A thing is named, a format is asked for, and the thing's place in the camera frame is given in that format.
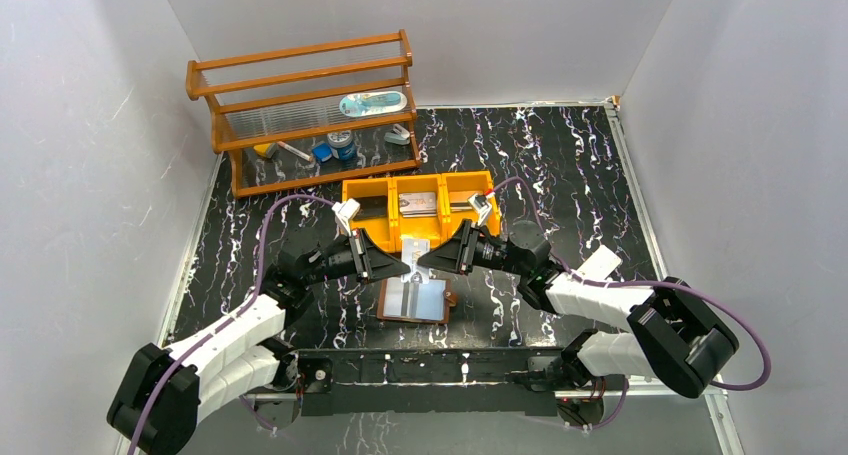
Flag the small blue box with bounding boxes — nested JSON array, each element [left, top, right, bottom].
[[311, 143, 334, 163]]

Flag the yellow three-compartment bin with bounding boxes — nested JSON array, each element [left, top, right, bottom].
[[342, 171, 501, 253]]

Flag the brown leather card holder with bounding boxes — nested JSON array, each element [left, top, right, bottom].
[[377, 278, 458, 324]]

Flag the oval blue packaged item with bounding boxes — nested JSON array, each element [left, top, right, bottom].
[[339, 90, 408, 118]]

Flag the wooden shelf rack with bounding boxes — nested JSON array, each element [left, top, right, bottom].
[[185, 29, 422, 198]]

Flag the black card in bin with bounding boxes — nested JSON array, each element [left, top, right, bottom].
[[353, 195, 388, 221]]

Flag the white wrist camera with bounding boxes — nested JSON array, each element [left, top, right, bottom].
[[467, 189, 494, 227], [332, 198, 361, 236]]

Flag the white marker pen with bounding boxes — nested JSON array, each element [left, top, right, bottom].
[[277, 142, 314, 163]]

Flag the silver card in bin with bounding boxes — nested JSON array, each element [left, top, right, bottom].
[[398, 192, 439, 218]]

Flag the white VIP credit card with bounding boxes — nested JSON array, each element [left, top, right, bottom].
[[401, 236, 430, 284]]

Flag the blue lidded jar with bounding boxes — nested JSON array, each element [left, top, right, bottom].
[[326, 130, 357, 161]]

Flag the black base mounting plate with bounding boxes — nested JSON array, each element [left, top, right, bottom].
[[291, 345, 607, 419]]

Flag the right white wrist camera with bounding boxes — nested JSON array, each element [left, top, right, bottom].
[[467, 189, 494, 227]]

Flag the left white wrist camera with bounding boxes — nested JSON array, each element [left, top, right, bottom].
[[332, 198, 361, 236]]

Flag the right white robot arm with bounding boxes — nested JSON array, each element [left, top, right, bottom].
[[418, 220, 739, 398]]

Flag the yellow sponge block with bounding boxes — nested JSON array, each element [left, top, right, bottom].
[[253, 142, 279, 159]]

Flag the brown striped card in bin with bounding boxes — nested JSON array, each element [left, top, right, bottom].
[[448, 190, 478, 212]]

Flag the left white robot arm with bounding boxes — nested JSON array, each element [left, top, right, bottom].
[[106, 229, 411, 454]]

